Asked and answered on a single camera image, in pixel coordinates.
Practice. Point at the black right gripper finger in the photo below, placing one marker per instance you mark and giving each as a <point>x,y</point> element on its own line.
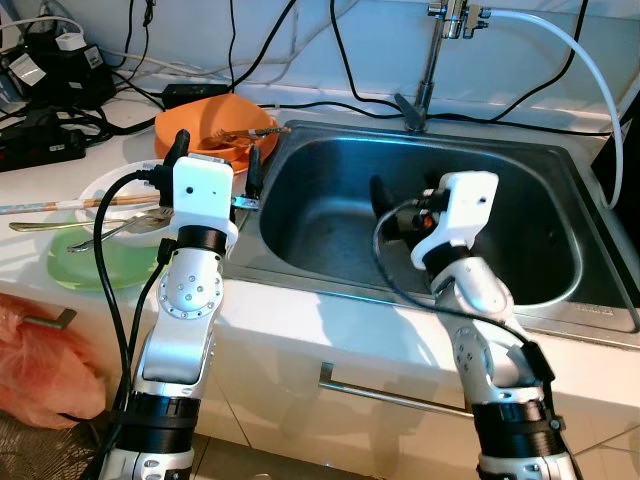
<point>383,200</point>

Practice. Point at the wooden chopstick patterned end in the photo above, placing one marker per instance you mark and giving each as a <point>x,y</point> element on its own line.
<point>60,206</point>

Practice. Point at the light green plate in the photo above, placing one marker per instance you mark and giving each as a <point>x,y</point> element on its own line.
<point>80,265</point>

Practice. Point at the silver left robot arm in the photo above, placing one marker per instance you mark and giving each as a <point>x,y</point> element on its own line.
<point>190,290</point>

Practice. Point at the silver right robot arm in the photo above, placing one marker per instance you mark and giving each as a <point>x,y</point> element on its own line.
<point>480,290</point>

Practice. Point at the white kitchen cabinet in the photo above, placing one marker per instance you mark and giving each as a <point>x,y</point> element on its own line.
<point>290,420</point>

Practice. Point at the orange plate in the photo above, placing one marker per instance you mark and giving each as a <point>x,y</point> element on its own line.
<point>240,160</point>

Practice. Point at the orange bowl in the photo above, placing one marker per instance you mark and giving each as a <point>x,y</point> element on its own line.
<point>200,120</point>

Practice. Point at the brown wooden utensil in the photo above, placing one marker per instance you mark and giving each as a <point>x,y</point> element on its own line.
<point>240,135</point>

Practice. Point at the black power brick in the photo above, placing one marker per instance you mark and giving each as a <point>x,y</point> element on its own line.
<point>195,96</point>

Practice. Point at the stainless steel sink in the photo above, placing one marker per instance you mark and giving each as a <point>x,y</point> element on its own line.
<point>330,200</point>

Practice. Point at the black power strip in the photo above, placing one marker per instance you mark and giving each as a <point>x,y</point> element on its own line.
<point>40,150</point>

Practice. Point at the white plug adapter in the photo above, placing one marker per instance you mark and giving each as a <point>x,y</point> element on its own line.
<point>70,42</point>

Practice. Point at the grey square adapter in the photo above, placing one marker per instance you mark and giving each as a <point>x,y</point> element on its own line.
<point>25,70</point>

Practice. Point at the red plastic bag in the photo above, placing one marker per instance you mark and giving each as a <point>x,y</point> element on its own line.
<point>40,370</point>

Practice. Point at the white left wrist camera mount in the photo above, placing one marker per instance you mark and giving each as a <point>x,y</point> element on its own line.
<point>200,190</point>

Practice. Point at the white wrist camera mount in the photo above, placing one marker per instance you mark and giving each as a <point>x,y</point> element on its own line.
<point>200,190</point>
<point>470,200</point>

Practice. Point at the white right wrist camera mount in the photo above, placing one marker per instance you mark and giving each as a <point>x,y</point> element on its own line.
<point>470,200</point>

